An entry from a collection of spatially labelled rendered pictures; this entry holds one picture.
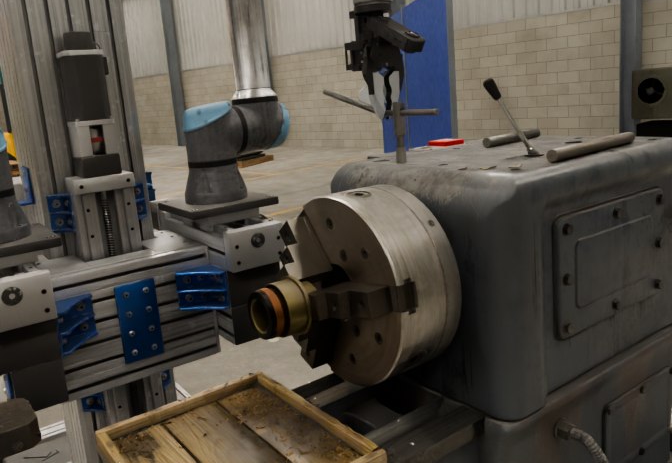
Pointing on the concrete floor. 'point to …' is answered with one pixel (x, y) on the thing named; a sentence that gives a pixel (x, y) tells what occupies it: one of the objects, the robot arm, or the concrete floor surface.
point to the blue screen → (428, 70)
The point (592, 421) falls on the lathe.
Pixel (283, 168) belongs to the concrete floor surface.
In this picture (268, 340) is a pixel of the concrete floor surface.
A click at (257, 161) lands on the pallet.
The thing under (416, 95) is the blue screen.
